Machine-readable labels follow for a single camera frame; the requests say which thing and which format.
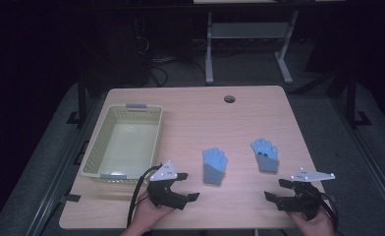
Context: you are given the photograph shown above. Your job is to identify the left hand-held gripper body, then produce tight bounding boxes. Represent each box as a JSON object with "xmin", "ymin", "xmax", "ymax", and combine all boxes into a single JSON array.
[{"xmin": 146, "ymin": 159, "xmax": 189, "ymax": 210}]

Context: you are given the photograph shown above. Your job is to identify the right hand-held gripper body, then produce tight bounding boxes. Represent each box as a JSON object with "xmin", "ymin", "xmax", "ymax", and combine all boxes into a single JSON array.
[{"xmin": 273, "ymin": 167, "xmax": 336, "ymax": 220}]

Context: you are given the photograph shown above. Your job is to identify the blue glove with dark dots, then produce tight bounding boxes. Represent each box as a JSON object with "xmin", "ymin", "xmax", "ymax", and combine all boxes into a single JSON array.
[{"xmin": 249, "ymin": 138, "xmax": 280, "ymax": 174}]

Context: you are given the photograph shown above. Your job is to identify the plain blue glove grey cuff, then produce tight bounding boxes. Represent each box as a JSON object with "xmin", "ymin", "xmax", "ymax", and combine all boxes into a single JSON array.
[{"xmin": 201, "ymin": 147, "xmax": 229, "ymax": 187}]

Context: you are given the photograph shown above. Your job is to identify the pale yellow perforated plastic basket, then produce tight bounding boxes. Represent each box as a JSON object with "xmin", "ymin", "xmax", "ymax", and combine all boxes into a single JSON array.
[{"xmin": 81, "ymin": 103, "xmax": 164, "ymax": 184}]

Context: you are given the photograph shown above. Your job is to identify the person's left hand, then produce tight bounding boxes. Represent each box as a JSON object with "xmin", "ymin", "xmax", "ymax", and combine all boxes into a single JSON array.
[{"xmin": 133, "ymin": 192, "xmax": 176, "ymax": 232}]

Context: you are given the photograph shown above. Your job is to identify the person's right hand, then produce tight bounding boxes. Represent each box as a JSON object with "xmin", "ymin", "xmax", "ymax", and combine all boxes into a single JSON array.
[{"xmin": 285, "ymin": 209, "xmax": 336, "ymax": 236}]

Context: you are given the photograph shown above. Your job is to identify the black table edge clamp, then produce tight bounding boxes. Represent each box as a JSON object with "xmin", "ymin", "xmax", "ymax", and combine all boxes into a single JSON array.
[{"xmin": 59, "ymin": 193, "xmax": 83, "ymax": 204}]

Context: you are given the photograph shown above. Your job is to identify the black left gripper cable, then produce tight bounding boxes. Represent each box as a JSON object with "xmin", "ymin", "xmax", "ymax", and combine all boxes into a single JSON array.
[{"xmin": 126, "ymin": 164, "xmax": 163, "ymax": 229}]

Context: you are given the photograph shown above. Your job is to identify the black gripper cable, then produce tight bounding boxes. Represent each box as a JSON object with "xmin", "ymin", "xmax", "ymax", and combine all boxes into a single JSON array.
[
  {"xmin": 126, "ymin": 164, "xmax": 163, "ymax": 229},
  {"xmin": 317, "ymin": 192, "xmax": 341, "ymax": 234}
]

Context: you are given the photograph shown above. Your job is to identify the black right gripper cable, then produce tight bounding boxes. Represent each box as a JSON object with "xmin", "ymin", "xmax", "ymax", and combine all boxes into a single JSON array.
[{"xmin": 317, "ymin": 192, "xmax": 341, "ymax": 234}]

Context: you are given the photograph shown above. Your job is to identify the aluminium side rail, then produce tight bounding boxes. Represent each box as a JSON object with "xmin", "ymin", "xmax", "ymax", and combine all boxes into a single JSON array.
[
  {"xmin": 330, "ymin": 97, "xmax": 385, "ymax": 228},
  {"xmin": 25, "ymin": 94, "xmax": 107, "ymax": 236}
]

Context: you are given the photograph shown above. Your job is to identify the black metal post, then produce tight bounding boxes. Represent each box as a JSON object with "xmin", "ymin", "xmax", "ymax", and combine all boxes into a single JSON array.
[
  {"xmin": 66, "ymin": 73, "xmax": 93, "ymax": 126},
  {"xmin": 344, "ymin": 70, "xmax": 373, "ymax": 128}
]

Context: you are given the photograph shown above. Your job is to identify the black floor cables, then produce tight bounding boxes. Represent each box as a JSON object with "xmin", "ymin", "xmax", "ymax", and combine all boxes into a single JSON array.
[{"xmin": 136, "ymin": 35, "xmax": 182, "ymax": 89}]

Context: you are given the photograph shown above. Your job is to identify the white metal desk frame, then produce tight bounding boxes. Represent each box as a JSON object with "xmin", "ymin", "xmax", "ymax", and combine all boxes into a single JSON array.
[{"xmin": 204, "ymin": 9, "xmax": 301, "ymax": 85}]

